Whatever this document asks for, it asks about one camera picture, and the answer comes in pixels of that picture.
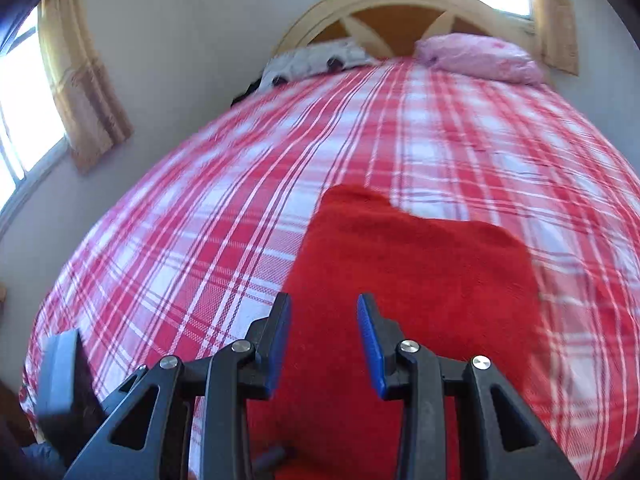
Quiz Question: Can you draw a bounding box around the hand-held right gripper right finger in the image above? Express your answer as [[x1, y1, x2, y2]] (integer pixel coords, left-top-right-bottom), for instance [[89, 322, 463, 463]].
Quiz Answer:
[[356, 293, 583, 480]]

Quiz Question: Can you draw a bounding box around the red white plaid blanket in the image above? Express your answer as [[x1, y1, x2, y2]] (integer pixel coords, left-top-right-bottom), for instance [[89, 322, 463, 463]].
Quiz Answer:
[[20, 57, 640, 480]]

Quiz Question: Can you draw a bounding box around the red knitted sweater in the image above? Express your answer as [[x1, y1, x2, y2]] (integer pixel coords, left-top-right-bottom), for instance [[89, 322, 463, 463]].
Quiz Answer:
[[245, 185, 546, 480]]

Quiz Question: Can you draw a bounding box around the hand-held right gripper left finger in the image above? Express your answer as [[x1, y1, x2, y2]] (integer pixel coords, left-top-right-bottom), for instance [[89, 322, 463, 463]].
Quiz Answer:
[[65, 292, 293, 480]]

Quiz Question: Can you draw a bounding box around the grey patterned pillow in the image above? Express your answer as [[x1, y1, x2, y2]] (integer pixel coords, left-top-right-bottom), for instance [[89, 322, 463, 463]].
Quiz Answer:
[[260, 40, 378, 86]]

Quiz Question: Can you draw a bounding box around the beige floral curtain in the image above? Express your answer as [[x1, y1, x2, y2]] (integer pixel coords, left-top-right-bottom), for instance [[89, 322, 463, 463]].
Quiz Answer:
[[37, 0, 133, 173], [530, 0, 581, 76]]

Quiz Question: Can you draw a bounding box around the pink pillow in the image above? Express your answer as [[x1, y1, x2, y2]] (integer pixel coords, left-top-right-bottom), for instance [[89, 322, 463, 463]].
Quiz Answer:
[[415, 32, 546, 86]]

